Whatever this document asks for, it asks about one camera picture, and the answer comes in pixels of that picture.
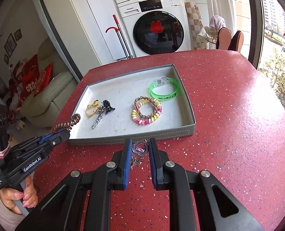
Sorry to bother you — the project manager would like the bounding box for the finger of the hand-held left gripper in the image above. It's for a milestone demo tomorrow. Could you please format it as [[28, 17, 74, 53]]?
[[40, 131, 71, 150], [37, 128, 66, 143]]

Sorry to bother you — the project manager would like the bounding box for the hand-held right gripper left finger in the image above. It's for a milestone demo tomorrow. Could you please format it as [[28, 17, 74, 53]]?
[[14, 138, 133, 231]]

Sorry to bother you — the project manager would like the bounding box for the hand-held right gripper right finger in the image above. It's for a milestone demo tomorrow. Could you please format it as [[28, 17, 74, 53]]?
[[148, 138, 265, 231]]

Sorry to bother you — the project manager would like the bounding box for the silver heart pendant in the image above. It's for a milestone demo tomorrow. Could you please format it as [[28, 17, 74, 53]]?
[[129, 140, 150, 169]]

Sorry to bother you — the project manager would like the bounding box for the brown spiral hair tie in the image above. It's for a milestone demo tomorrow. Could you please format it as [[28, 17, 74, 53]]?
[[53, 114, 81, 133]]

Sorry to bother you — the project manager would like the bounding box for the silver hair clip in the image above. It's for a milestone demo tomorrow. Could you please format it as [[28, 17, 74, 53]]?
[[91, 107, 107, 129]]

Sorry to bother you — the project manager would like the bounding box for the pink yellow spiral hair tie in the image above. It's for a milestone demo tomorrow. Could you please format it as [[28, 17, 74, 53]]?
[[131, 100, 162, 126]]

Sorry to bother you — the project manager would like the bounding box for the black balloon dog clip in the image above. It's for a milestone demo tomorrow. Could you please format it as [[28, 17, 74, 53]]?
[[100, 99, 116, 115]]

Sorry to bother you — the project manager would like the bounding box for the brown braided bracelet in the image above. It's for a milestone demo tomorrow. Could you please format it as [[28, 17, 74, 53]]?
[[133, 96, 158, 123]]

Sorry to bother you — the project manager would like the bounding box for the green plastic bangle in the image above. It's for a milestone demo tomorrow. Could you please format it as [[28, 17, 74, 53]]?
[[149, 75, 180, 102]]

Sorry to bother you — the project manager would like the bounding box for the grey jewelry tray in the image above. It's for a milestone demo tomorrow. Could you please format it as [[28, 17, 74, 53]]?
[[68, 64, 196, 146]]

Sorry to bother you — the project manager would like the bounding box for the person's left forearm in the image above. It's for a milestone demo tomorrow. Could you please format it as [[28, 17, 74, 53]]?
[[0, 192, 26, 231]]

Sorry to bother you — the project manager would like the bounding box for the person's left hand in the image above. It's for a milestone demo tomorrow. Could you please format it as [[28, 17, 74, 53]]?
[[0, 175, 39, 215]]

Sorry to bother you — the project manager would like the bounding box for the cream sofa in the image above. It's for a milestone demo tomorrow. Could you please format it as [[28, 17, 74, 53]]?
[[21, 44, 80, 128]]

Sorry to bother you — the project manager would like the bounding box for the gold hair clip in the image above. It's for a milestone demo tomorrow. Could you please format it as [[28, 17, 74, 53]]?
[[85, 101, 101, 117]]

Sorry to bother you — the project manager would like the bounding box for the red printed cushion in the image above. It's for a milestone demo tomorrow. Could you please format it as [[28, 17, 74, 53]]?
[[22, 54, 54, 97]]

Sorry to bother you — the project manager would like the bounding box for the white washing machine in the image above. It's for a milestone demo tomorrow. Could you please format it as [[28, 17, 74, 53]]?
[[116, 0, 192, 59]]

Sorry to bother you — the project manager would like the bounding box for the brown round chair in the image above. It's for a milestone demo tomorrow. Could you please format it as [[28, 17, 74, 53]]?
[[216, 27, 232, 51], [229, 30, 244, 53]]

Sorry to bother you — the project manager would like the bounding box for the pink cloth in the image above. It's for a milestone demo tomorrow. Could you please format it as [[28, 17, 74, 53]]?
[[209, 15, 227, 31]]

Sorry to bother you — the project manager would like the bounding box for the large wall picture frame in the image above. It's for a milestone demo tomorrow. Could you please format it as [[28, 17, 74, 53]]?
[[4, 33, 16, 54]]

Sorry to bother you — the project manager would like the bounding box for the red handled mop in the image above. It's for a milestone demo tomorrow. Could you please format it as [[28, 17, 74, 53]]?
[[105, 14, 133, 59]]

